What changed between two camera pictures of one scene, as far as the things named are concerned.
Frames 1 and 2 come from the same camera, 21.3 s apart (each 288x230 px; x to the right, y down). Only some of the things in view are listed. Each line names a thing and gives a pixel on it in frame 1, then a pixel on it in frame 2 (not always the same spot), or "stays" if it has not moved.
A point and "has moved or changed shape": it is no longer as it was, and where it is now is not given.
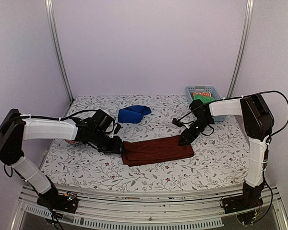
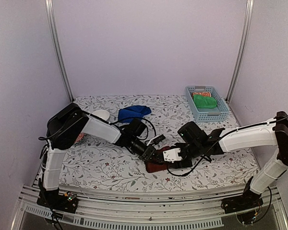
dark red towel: [138, 152] has moved or changed shape
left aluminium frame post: [49, 7] stays
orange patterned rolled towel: [206, 94] stays
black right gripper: [190, 136] -> [178, 165]
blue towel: [132, 114] stays
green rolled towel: [204, 98] stays
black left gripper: [115, 148] -> [149, 154]
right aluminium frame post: [243, 50] stays
